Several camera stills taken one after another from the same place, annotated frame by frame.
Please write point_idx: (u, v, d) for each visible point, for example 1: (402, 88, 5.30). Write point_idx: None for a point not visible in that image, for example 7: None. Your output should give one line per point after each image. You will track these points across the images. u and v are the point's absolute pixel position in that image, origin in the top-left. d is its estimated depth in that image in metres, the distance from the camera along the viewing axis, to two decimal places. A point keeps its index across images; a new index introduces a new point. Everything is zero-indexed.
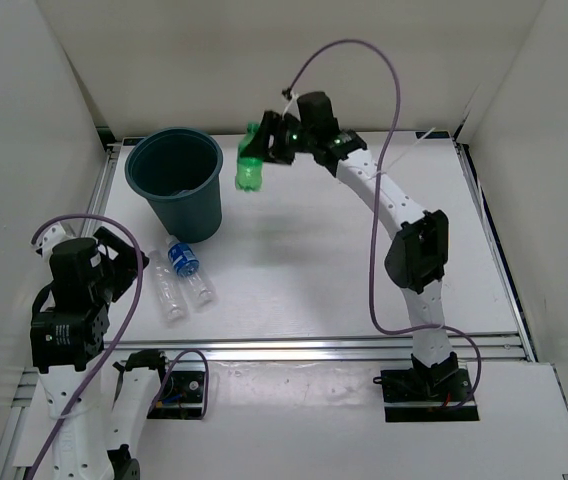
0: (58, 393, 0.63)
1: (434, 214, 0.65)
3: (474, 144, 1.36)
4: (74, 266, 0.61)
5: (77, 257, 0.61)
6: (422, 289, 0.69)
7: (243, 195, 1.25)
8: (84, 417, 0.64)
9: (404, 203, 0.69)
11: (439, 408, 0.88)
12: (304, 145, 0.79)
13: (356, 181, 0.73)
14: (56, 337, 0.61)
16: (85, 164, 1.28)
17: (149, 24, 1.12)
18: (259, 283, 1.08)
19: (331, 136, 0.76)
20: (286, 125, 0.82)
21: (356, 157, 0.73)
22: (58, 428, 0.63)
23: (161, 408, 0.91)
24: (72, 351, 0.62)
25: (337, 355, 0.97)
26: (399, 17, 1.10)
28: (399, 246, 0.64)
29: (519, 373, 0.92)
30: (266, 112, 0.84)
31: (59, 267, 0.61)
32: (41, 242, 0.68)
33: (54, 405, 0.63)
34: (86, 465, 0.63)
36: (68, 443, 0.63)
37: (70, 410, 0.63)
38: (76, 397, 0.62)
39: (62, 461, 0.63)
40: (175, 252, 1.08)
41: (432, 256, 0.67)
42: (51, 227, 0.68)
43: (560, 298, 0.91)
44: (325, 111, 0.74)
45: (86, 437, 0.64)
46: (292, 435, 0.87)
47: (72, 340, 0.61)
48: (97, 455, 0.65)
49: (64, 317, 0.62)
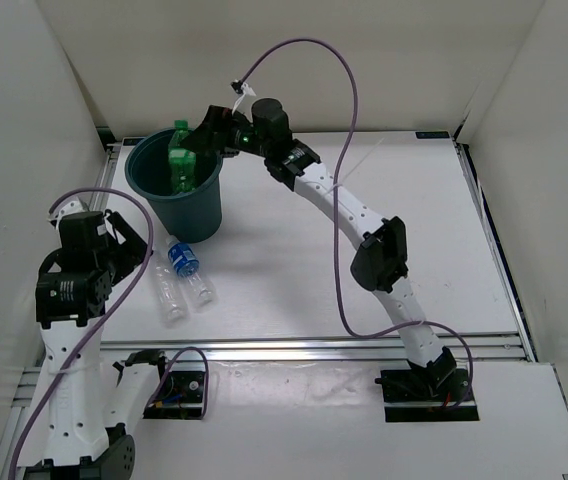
0: (58, 349, 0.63)
1: (392, 221, 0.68)
3: (475, 144, 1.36)
4: (81, 231, 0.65)
5: (85, 222, 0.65)
6: (390, 288, 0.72)
7: (243, 195, 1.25)
8: (83, 376, 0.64)
9: (365, 214, 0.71)
11: (439, 408, 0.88)
12: (257, 149, 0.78)
13: (313, 195, 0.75)
14: (59, 290, 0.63)
16: (85, 164, 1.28)
17: (148, 23, 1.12)
18: (259, 282, 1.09)
19: (285, 152, 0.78)
20: (238, 127, 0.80)
21: (313, 172, 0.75)
22: (56, 385, 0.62)
23: (161, 408, 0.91)
24: (74, 306, 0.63)
25: (338, 356, 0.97)
26: (399, 17, 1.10)
28: (364, 257, 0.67)
29: (519, 373, 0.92)
30: (212, 108, 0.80)
31: (68, 231, 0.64)
32: (58, 214, 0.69)
33: (54, 361, 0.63)
34: (82, 423, 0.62)
36: (65, 400, 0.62)
37: (70, 363, 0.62)
38: (77, 350, 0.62)
39: (58, 420, 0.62)
40: (175, 252, 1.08)
41: (392, 257, 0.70)
42: (70, 201, 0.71)
43: (560, 298, 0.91)
44: (282, 123, 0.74)
45: (84, 396, 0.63)
46: (292, 436, 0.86)
47: (75, 294, 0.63)
48: (93, 418, 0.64)
49: (69, 276, 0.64)
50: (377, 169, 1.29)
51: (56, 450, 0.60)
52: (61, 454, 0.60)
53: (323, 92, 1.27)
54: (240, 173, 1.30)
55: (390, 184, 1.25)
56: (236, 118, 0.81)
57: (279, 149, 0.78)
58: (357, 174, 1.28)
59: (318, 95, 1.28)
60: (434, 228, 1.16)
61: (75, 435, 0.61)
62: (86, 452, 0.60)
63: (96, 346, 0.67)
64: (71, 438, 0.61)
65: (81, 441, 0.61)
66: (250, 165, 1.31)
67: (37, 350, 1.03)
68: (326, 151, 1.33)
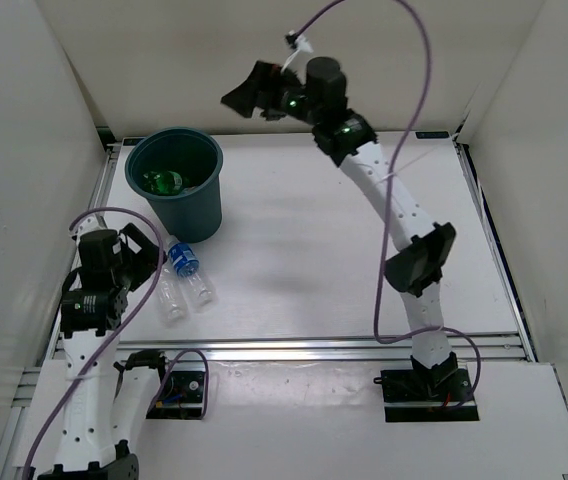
0: (77, 356, 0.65)
1: (444, 228, 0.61)
3: (475, 144, 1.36)
4: (99, 252, 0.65)
5: (102, 244, 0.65)
6: (419, 292, 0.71)
7: (243, 195, 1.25)
8: (98, 383, 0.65)
9: (415, 213, 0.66)
11: (439, 408, 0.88)
12: (304, 115, 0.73)
13: (364, 180, 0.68)
14: (83, 306, 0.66)
16: (85, 163, 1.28)
17: (148, 23, 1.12)
18: (259, 282, 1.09)
19: (338, 123, 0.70)
20: (286, 88, 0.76)
21: (367, 153, 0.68)
22: (72, 390, 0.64)
23: (161, 408, 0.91)
24: (95, 322, 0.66)
25: (337, 355, 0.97)
26: (399, 16, 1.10)
28: (406, 263, 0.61)
29: (520, 373, 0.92)
30: (258, 66, 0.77)
31: (86, 252, 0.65)
32: (77, 230, 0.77)
33: (72, 368, 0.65)
34: (93, 430, 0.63)
36: (78, 406, 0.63)
37: (88, 370, 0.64)
38: (94, 358, 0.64)
39: (70, 425, 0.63)
40: (175, 252, 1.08)
41: (429, 264, 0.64)
42: (87, 218, 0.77)
43: (560, 298, 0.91)
44: (339, 87, 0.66)
45: (97, 403, 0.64)
46: (292, 436, 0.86)
47: (98, 311, 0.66)
48: (103, 425, 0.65)
49: (91, 292, 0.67)
50: None
51: (66, 455, 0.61)
52: (70, 459, 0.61)
53: None
54: (240, 173, 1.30)
55: None
56: (287, 77, 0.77)
57: (332, 119, 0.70)
58: None
59: None
60: None
61: (86, 441, 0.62)
62: (95, 459, 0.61)
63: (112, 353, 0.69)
64: (82, 444, 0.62)
65: (91, 447, 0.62)
66: (250, 164, 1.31)
67: (37, 350, 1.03)
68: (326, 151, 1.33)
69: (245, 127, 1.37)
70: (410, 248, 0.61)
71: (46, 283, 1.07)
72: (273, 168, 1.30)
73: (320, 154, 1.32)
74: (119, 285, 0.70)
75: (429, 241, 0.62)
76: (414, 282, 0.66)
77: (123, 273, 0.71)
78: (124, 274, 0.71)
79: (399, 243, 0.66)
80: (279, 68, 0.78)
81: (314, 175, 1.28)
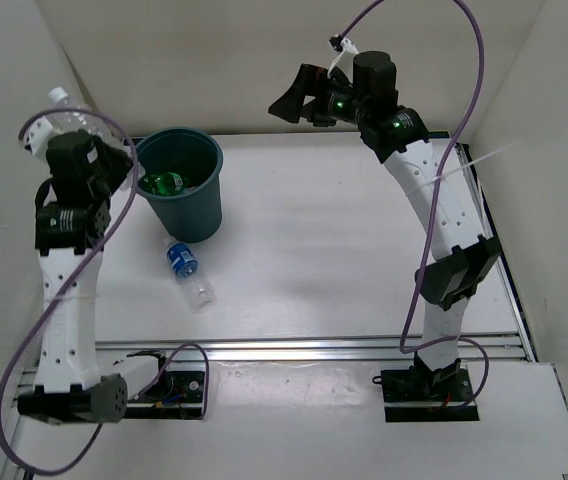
0: (55, 277, 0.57)
1: (488, 239, 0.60)
3: (475, 144, 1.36)
4: (71, 163, 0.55)
5: (74, 154, 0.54)
6: (450, 306, 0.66)
7: (242, 195, 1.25)
8: (78, 306, 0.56)
9: (460, 222, 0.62)
11: (439, 408, 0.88)
12: (351, 115, 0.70)
13: (409, 180, 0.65)
14: (59, 222, 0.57)
16: None
17: (148, 23, 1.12)
18: (258, 283, 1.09)
19: (387, 117, 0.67)
20: (333, 89, 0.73)
21: (415, 152, 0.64)
22: (49, 313, 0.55)
23: (161, 408, 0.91)
24: (73, 241, 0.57)
25: (338, 355, 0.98)
26: (399, 17, 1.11)
28: (441, 274, 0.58)
29: (518, 373, 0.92)
30: (303, 69, 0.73)
31: (55, 162, 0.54)
32: (29, 137, 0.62)
33: (51, 289, 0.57)
34: (74, 352, 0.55)
36: (58, 327, 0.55)
37: (67, 291, 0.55)
38: (74, 278, 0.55)
39: (50, 347, 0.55)
40: (172, 254, 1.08)
41: (470, 280, 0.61)
42: (37, 121, 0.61)
43: (560, 298, 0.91)
44: (385, 79, 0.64)
45: (79, 325, 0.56)
46: (292, 436, 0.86)
47: (79, 229, 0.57)
48: (87, 348, 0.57)
49: (69, 207, 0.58)
50: (377, 169, 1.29)
51: (48, 376, 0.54)
52: (51, 380, 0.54)
53: None
54: (240, 173, 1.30)
55: (389, 185, 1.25)
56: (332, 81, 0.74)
57: (380, 114, 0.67)
58: (358, 174, 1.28)
59: None
60: None
61: (67, 363, 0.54)
62: (78, 382, 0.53)
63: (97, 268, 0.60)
64: (62, 366, 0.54)
65: (72, 370, 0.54)
66: (249, 164, 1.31)
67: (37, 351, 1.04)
68: (325, 151, 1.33)
69: (244, 127, 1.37)
70: (449, 259, 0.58)
71: None
72: (273, 168, 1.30)
73: (320, 154, 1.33)
74: (99, 197, 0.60)
75: (470, 254, 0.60)
76: (451, 298, 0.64)
77: (104, 183, 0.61)
78: (104, 184, 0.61)
79: (440, 251, 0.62)
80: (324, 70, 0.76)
81: (314, 175, 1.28)
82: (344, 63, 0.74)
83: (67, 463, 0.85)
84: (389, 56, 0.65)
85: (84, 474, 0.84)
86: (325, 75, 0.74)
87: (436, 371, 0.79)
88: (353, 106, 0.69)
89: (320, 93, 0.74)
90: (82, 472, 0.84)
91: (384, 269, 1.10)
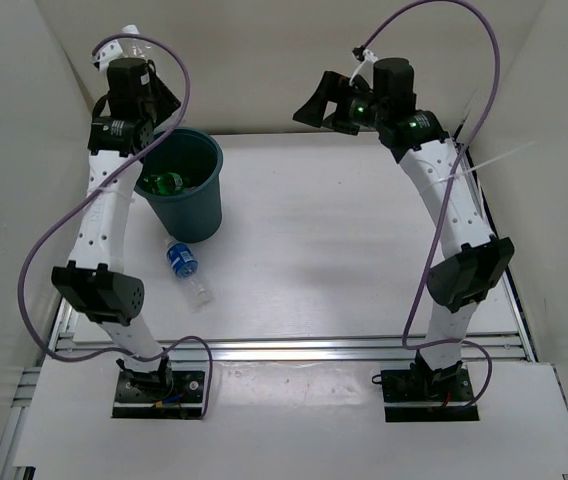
0: (99, 173, 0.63)
1: (500, 240, 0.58)
3: (474, 144, 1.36)
4: (126, 80, 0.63)
5: (130, 72, 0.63)
6: (457, 310, 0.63)
7: (243, 194, 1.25)
8: (115, 201, 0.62)
9: (471, 221, 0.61)
11: (439, 408, 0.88)
12: (370, 119, 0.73)
13: (422, 178, 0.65)
14: (111, 129, 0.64)
16: (85, 164, 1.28)
17: (148, 23, 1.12)
18: (259, 282, 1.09)
19: (404, 116, 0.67)
20: (353, 96, 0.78)
21: (429, 150, 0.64)
22: (90, 200, 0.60)
23: (161, 408, 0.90)
24: (119, 145, 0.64)
25: (338, 355, 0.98)
26: (399, 18, 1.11)
28: (451, 269, 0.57)
29: (519, 372, 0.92)
30: (326, 76, 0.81)
31: (114, 76, 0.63)
32: (99, 57, 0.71)
33: (93, 184, 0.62)
34: (106, 237, 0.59)
36: (96, 214, 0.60)
37: (109, 185, 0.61)
38: (116, 174, 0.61)
39: (86, 229, 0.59)
40: (172, 254, 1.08)
41: (481, 282, 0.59)
42: (110, 44, 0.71)
43: (560, 297, 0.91)
44: (404, 81, 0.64)
45: (113, 216, 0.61)
46: (292, 436, 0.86)
47: (126, 136, 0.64)
48: (116, 240, 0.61)
49: (120, 119, 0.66)
50: (377, 168, 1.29)
51: (79, 255, 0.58)
52: (82, 259, 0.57)
53: None
54: (240, 173, 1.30)
55: (389, 185, 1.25)
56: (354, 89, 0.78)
57: (398, 114, 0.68)
58: (358, 174, 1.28)
59: None
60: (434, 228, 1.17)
61: (99, 245, 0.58)
62: (105, 261, 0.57)
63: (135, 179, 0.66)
64: (93, 248, 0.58)
65: (102, 252, 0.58)
66: (250, 164, 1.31)
67: (37, 351, 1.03)
68: (325, 151, 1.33)
69: (245, 128, 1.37)
70: (460, 255, 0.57)
71: (46, 283, 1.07)
72: (273, 168, 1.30)
73: (320, 154, 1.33)
74: (146, 115, 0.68)
75: (482, 253, 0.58)
76: (459, 301, 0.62)
77: (151, 106, 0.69)
78: (151, 108, 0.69)
79: (449, 248, 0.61)
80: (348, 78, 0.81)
81: (313, 174, 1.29)
82: (366, 71, 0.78)
83: (66, 462, 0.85)
84: (409, 60, 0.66)
85: (84, 474, 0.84)
86: (350, 84, 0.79)
87: (436, 371, 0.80)
88: (372, 111, 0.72)
89: (341, 99, 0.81)
90: (82, 472, 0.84)
91: (384, 269, 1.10)
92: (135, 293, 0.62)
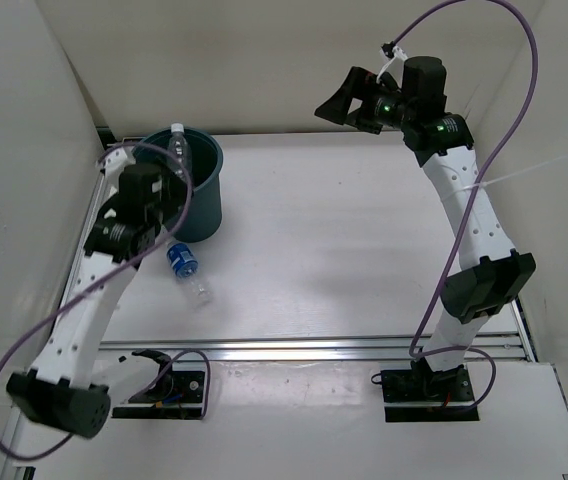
0: (87, 276, 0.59)
1: (521, 255, 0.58)
3: None
4: (136, 186, 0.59)
5: (141, 180, 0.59)
6: (468, 322, 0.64)
7: (243, 195, 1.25)
8: (97, 308, 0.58)
9: (492, 233, 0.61)
11: (439, 409, 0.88)
12: (397, 119, 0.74)
13: (445, 184, 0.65)
14: (111, 233, 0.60)
16: (85, 164, 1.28)
17: (148, 24, 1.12)
18: (259, 283, 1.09)
19: (431, 120, 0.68)
20: (380, 94, 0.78)
21: (453, 158, 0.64)
22: (71, 303, 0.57)
23: (161, 408, 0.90)
24: (115, 251, 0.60)
25: (337, 355, 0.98)
26: (399, 18, 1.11)
28: (468, 281, 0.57)
29: (520, 373, 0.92)
30: (353, 71, 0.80)
31: (125, 182, 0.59)
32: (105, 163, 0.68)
33: (80, 285, 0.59)
34: (77, 348, 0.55)
36: (73, 320, 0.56)
37: (93, 290, 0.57)
38: (103, 281, 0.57)
39: (59, 336, 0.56)
40: (172, 254, 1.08)
41: (496, 296, 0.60)
42: (116, 150, 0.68)
43: (560, 297, 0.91)
44: (434, 82, 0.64)
45: (92, 325, 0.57)
46: (291, 436, 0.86)
47: (124, 244, 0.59)
48: (89, 353, 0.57)
49: (122, 223, 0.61)
50: (377, 168, 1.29)
51: (44, 363, 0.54)
52: (47, 367, 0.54)
53: (322, 90, 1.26)
54: (241, 173, 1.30)
55: (389, 185, 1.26)
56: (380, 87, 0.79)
57: (425, 115, 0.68)
58: (358, 174, 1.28)
59: (316, 95, 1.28)
60: (435, 228, 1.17)
61: (67, 357, 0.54)
62: (68, 376, 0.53)
63: (125, 285, 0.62)
64: (60, 358, 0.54)
65: (68, 364, 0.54)
66: (250, 164, 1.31)
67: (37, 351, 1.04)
68: (324, 151, 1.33)
69: (244, 128, 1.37)
70: (478, 267, 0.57)
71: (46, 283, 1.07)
72: (273, 168, 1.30)
73: (319, 154, 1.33)
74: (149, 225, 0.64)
75: (500, 266, 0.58)
76: (472, 314, 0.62)
77: (158, 210, 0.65)
78: (158, 211, 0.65)
79: (468, 259, 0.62)
80: (374, 76, 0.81)
81: (313, 175, 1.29)
82: (394, 69, 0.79)
83: (66, 463, 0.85)
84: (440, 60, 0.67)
85: (84, 474, 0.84)
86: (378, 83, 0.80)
87: (436, 371, 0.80)
88: (399, 112, 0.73)
89: (367, 97, 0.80)
90: (82, 472, 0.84)
91: (384, 269, 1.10)
92: (99, 411, 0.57)
